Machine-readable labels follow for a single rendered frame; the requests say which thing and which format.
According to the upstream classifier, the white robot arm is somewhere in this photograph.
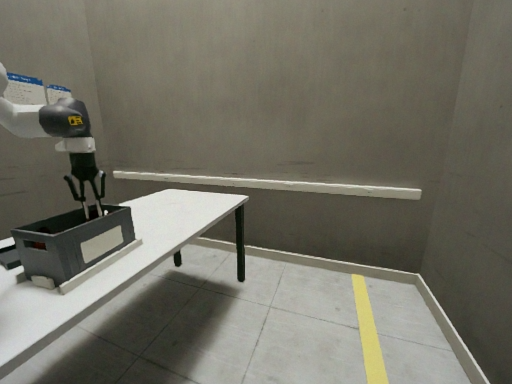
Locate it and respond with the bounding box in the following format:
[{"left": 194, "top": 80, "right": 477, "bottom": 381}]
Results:
[{"left": 0, "top": 63, "right": 95, "bottom": 154}]

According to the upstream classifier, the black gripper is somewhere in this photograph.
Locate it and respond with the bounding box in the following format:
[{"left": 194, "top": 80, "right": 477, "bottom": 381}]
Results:
[{"left": 63, "top": 152, "right": 107, "bottom": 218}]

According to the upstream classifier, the grey plastic crate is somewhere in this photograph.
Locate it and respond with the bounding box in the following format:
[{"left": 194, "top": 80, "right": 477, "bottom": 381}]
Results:
[{"left": 10, "top": 204, "right": 136, "bottom": 288}]

